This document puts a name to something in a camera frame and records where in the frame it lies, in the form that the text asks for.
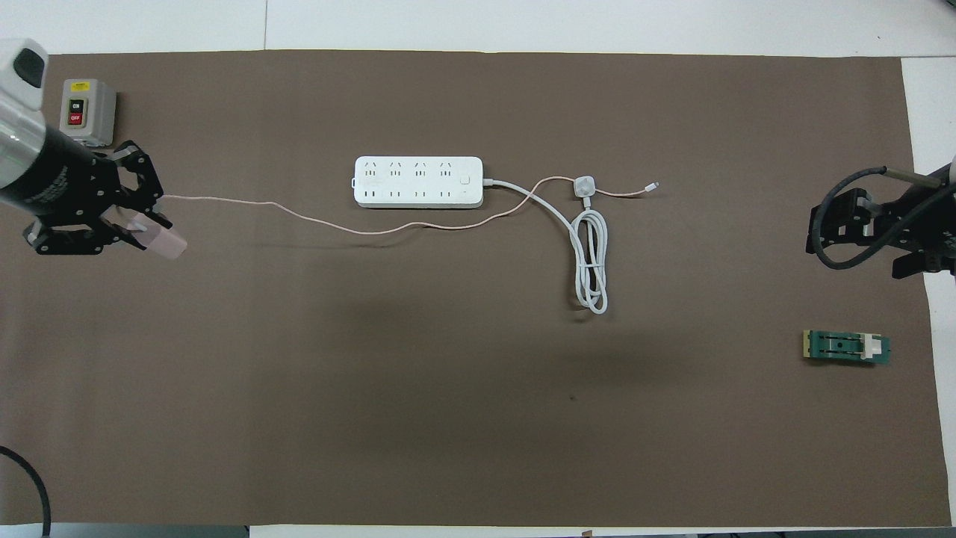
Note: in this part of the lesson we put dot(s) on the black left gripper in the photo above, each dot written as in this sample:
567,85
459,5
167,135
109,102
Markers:
60,183

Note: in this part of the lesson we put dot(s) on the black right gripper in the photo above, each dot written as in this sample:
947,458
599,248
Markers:
937,224

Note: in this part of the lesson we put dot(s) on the pink charger adapter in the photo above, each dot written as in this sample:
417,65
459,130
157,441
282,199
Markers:
164,240

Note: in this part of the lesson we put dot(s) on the white power strip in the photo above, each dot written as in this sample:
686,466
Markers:
418,181

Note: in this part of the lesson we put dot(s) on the green circuit board module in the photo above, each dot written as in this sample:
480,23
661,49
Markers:
844,347

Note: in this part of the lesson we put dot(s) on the brown table mat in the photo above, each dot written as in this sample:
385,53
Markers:
523,448

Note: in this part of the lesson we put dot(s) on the grey on-off switch box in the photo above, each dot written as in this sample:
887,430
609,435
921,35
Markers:
86,112

